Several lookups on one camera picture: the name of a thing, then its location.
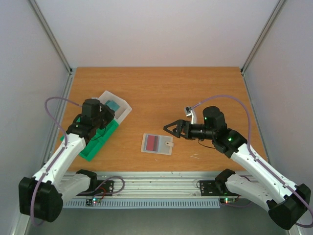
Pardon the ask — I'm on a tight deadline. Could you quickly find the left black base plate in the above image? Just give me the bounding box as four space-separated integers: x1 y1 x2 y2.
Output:
81 180 114 196

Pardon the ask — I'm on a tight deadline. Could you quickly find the translucent white plastic box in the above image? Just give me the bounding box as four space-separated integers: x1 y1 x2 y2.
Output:
98 91 132 124

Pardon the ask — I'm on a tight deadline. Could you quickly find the small circuit board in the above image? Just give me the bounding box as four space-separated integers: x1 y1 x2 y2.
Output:
85 198 101 207
220 197 238 204

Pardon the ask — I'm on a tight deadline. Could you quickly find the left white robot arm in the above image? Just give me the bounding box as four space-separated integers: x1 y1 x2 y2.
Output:
18 98 115 222

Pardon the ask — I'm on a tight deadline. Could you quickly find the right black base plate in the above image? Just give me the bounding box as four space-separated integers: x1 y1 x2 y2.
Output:
196 180 239 198

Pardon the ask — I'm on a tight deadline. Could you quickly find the red striped card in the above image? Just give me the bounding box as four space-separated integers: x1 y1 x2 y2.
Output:
144 135 159 152

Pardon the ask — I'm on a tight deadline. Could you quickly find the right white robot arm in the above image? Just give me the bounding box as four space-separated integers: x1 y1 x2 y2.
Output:
163 106 311 230

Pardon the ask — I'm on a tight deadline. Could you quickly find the aluminium front rail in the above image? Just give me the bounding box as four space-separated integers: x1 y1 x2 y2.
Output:
22 171 291 199

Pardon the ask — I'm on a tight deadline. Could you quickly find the beige card holder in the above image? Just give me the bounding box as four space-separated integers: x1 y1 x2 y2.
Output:
141 133 174 155

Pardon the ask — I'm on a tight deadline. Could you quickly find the left small circuit board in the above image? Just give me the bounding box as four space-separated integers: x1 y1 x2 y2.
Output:
85 198 101 207

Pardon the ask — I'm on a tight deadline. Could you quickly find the left aluminium corner post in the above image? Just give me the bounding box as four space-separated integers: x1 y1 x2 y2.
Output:
27 0 73 74

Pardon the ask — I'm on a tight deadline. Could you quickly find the aluminium corner post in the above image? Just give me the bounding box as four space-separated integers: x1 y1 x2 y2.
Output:
27 0 73 74
241 0 288 74

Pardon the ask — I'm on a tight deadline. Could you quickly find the grey slotted cable duct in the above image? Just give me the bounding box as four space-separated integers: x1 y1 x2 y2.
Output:
63 198 220 210

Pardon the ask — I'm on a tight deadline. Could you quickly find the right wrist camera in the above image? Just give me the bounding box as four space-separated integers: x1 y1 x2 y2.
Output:
184 106 198 124

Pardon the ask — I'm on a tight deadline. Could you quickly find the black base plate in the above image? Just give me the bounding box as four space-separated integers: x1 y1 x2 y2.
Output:
196 180 239 198
81 180 114 196

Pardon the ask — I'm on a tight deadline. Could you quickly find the green plastic tray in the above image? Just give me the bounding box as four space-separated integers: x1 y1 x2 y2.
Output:
60 115 120 162

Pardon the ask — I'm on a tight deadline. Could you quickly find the right small circuit board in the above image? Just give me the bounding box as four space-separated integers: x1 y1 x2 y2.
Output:
220 197 238 204

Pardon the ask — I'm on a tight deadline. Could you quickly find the right aluminium corner post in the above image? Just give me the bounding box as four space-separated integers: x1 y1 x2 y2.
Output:
241 0 288 74

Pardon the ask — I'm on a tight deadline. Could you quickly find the teal card in box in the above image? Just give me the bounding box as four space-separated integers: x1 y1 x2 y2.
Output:
105 100 120 112

